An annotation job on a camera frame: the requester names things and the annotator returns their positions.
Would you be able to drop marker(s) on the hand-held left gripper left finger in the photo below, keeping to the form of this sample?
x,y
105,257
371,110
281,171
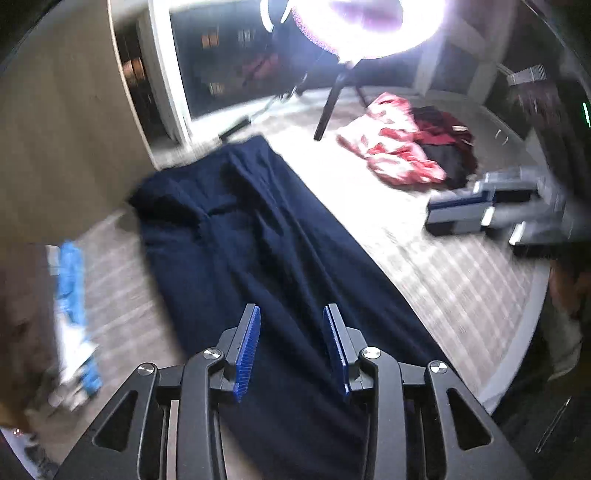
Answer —
x,y
247,350

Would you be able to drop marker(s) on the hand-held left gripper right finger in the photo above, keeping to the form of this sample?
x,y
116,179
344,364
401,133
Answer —
x,y
336,350

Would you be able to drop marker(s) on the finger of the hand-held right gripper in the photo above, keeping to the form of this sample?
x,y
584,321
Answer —
x,y
503,187
457,219

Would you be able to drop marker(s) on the navy blue garment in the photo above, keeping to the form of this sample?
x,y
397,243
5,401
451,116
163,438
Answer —
x,y
277,258

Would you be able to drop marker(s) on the black garment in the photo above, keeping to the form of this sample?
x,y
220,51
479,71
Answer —
x,y
450,161

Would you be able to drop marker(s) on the pink plaid rug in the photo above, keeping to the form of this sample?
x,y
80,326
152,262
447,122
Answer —
x,y
438,286

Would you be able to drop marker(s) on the maroon garment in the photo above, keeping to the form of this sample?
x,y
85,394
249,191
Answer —
x,y
438,124

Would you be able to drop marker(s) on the pink garment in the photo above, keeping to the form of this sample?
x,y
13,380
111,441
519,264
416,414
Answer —
x,y
392,143

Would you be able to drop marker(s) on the dark chair leg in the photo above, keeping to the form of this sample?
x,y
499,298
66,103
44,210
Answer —
x,y
330,106

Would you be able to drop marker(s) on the white cloth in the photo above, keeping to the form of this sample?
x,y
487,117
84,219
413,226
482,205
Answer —
x,y
69,341

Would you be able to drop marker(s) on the light blue cloth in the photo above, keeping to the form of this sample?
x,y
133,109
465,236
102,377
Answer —
x,y
74,286

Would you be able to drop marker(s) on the black inline adapter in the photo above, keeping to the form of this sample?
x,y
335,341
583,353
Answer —
x,y
235,129

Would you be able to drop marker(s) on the black zipped jacket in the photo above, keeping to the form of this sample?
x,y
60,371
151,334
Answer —
x,y
545,429

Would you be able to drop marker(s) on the light plywood panel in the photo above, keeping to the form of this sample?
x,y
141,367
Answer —
x,y
69,129

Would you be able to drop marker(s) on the white window frame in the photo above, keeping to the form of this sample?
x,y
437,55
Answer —
x,y
171,83

